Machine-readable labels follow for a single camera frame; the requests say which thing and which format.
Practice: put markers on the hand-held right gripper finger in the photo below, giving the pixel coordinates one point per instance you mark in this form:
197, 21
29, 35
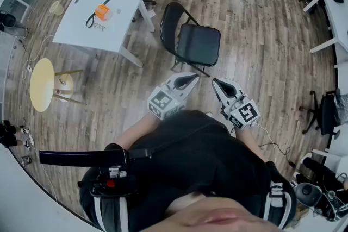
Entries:
237, 88
219, 93

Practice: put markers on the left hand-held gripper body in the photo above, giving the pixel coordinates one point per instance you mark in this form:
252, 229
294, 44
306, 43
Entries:
164, 104

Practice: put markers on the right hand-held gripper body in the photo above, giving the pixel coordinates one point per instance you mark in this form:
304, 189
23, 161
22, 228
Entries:
243, 114

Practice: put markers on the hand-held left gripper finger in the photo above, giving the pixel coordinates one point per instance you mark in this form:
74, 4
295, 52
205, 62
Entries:
187, 91
171, 81

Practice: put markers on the black folding chair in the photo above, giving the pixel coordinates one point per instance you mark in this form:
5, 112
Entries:
198, 43

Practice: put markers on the person's right forearm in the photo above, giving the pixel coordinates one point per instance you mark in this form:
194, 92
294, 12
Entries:
251, 142

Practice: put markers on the person's left forearm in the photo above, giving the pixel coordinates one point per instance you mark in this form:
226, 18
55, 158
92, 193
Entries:
136, 130

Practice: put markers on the person's black shirt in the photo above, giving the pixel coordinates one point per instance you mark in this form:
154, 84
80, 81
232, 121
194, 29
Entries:
195, 157

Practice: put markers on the black chest-mounted device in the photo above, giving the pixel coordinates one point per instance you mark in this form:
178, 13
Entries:
114, 184

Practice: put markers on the orange white device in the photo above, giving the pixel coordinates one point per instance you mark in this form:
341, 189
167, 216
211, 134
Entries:
102, 12

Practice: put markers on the round black device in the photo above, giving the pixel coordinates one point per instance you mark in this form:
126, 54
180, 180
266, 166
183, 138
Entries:
307, 193

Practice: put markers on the white table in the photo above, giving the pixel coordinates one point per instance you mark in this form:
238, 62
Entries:
81, 32

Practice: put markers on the person's face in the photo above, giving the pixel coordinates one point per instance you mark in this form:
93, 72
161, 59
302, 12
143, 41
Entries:
217, 220

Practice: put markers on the long white desk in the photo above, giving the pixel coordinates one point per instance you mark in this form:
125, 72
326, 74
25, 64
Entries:
337, 16

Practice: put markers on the round yellow side table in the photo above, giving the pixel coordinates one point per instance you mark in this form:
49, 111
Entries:
40, 84

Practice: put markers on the pale yellow bin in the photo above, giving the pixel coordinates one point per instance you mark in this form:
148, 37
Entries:
56, 8

